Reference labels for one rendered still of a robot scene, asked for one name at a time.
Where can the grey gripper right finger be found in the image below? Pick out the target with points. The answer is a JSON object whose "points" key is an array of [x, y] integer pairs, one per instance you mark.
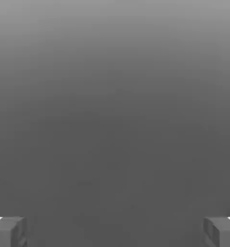
{"points": [[224, 233]]}

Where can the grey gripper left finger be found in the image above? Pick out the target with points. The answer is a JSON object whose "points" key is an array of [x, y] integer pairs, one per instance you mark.
{"points": [[6, 232]]}

